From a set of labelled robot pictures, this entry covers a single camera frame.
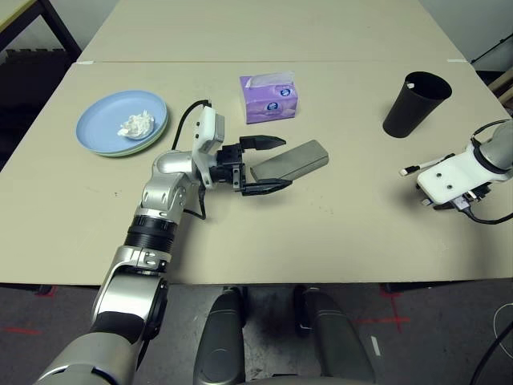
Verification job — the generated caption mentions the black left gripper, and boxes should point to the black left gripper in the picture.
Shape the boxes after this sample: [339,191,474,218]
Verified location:
[210,135,293,197]

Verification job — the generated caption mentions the grey glasses case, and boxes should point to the grey glasses case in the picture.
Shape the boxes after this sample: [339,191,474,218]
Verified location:
[248,139,330,186]

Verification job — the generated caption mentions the white tissue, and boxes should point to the white tissue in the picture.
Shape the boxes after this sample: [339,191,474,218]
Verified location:
[116,110,156,140]

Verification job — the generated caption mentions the blue plastic plate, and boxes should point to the blue plastic plate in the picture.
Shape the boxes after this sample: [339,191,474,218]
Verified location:
[75,90,168,156]

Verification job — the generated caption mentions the purple tissue pack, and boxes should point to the purple tissue pack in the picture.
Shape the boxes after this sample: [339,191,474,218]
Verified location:
[239,71,298,124]

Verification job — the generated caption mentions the black beige chair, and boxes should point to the black beige chair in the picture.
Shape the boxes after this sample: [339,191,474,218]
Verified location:
[476,66,513,117]

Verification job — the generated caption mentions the black plastic cup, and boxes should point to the black plastic cup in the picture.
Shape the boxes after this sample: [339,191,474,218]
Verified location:
[382,71,453,140]

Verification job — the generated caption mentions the green plastic plate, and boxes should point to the green plastic plate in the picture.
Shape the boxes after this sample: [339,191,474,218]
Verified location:
[95,115,169,158]

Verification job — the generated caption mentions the black table leg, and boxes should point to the black table leg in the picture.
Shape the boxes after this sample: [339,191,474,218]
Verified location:
[382,282,442,294]

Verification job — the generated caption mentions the grey robot left leg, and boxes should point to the grey robot left leg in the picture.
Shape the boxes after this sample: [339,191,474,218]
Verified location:
[193,286,246,385]

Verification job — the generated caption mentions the grey robot leg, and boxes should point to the grey robot leg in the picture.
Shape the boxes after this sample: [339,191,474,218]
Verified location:
[295,285,378,385]
[193,286,246,385]

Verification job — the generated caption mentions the grey robot right leg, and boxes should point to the grey robot right leg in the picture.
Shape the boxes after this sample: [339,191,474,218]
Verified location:
[295,285,378,385]

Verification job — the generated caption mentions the grey robot torso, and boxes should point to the grey robot torso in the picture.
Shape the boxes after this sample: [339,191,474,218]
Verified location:
[240,375,329,385]

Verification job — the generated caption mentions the black foam floor mats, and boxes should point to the black foam floor mats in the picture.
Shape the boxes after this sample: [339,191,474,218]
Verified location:
[0,47,77,169]

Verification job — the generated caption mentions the yellow-topped black-framed side table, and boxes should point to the yellow-topped black-framed side table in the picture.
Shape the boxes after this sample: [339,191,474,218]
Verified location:
[0,0,83,61]

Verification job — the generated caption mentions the black right camera cable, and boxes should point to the black right camera cable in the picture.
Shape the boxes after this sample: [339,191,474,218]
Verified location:
[452,198,513,225]

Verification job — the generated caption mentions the black camera cable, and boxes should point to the black camera cable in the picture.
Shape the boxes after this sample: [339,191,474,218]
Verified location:
[172,99,212,221]
[452,198,513,225]

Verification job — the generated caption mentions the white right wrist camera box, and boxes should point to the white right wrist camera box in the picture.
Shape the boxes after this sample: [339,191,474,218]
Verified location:
[415,143,511,212]

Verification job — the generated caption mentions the thin black right gripper cable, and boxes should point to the thin black right gripper cable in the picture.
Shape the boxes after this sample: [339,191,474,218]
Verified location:
[471,119,508,142]

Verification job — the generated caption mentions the black left camera cable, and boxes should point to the black left camera cable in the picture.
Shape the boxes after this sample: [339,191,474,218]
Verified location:
[172,99,212,221]

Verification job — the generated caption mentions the black hanging cable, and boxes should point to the black hanging cable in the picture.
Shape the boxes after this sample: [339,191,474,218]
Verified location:
[468,330,513,385]

